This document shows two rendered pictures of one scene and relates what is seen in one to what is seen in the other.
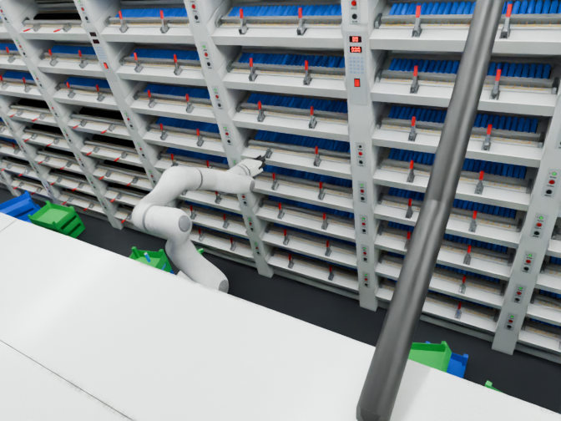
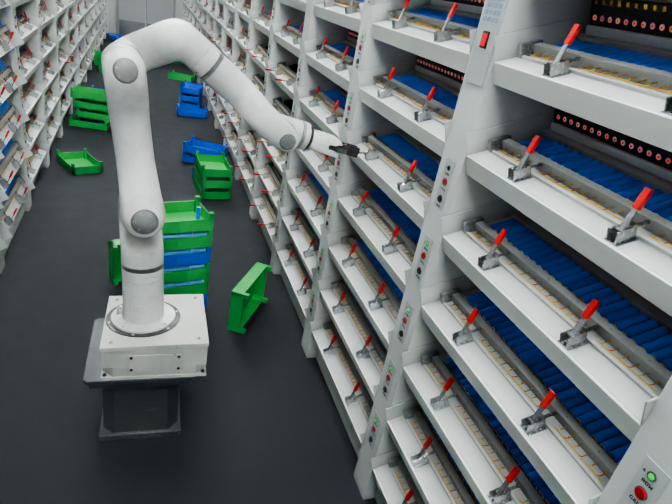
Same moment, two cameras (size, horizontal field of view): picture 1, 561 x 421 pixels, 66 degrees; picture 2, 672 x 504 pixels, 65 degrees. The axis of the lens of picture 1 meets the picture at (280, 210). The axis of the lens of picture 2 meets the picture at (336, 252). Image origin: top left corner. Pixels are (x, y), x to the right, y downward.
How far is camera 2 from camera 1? 1.10 m
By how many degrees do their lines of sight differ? 29
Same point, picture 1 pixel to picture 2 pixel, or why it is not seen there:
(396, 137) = (497, 168)
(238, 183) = (264, 116)
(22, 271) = not seen: outside the picture
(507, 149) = (655, 261)
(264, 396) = not seen: outside the picture
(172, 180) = (165, 27)
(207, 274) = (136, 184)
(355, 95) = (474, 65)
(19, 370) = not seen: outside the picture
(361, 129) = (461, 134)
